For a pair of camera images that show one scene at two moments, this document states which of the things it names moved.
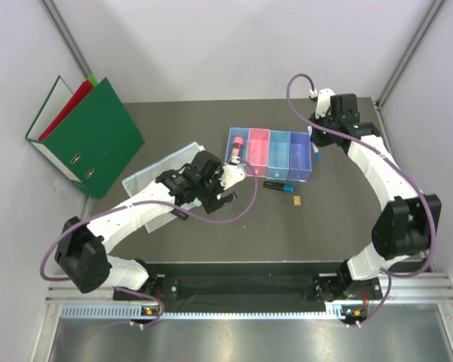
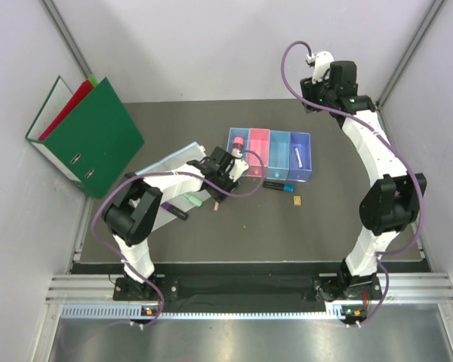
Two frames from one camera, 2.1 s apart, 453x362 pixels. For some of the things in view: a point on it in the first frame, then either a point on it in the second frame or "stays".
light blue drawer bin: x=240 y=132 stays
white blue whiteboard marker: x=318 y=154 to x=298 y=157
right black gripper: x=318 y=140 to x=308 y=88
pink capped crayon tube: x=236 y=148 stays
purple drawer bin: x=300 y=161 stays
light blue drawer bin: x=278 y=155 stays
